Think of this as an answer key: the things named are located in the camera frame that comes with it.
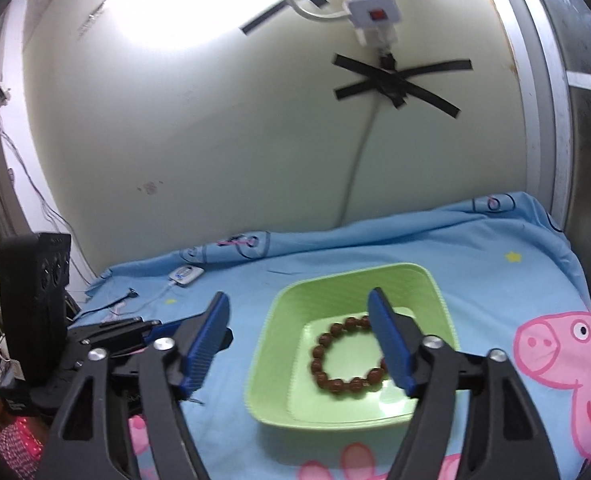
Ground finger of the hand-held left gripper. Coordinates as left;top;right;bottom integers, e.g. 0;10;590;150
80;320;191;361
68;316;149;335

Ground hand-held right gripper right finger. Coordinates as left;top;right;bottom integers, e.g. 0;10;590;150
368;287;561;480

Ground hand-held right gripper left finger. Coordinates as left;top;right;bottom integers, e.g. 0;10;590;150
36;291;234;480

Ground brown bead bracelet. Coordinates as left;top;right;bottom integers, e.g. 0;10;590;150
309;314;392;395

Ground green plastic tray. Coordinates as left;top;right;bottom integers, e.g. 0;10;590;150
244;262;461;431

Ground small white charger device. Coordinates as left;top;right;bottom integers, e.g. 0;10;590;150
169;265;206;287

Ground blue cartoon pig bedsheet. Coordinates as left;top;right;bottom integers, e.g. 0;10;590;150
78;191;591;480

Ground black tape cross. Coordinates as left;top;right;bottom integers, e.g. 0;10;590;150
332;52;474;120

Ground white power strip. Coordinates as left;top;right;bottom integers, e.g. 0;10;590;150
333;0;402;46

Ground thin black cable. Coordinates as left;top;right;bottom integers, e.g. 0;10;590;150
77;287;139;322

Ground thin white charger cable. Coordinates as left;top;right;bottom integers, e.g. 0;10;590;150
106;282;177;322

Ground thin wall wires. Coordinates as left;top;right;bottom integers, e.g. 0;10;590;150
0;127;94;281

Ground grey wall cable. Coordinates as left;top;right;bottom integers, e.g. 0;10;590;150
334;102;379;227

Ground grey window frame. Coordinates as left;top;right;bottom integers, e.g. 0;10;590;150
478;0;579;233

